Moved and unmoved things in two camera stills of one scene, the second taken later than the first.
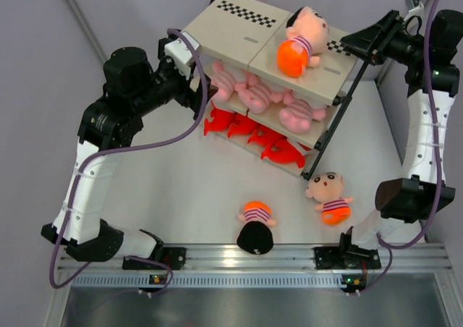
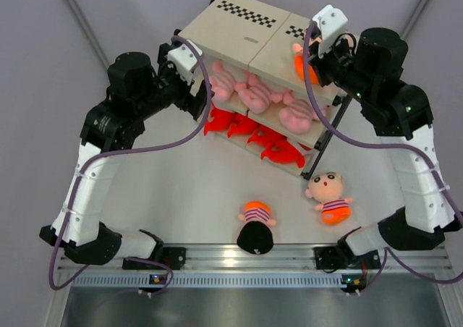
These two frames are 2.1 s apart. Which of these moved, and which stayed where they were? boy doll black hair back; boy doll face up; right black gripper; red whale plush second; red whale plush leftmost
Moved: boy doll face up; right black gripper
Stayed: red whale plush second; red whale plush leftmost; boy doll black hair back
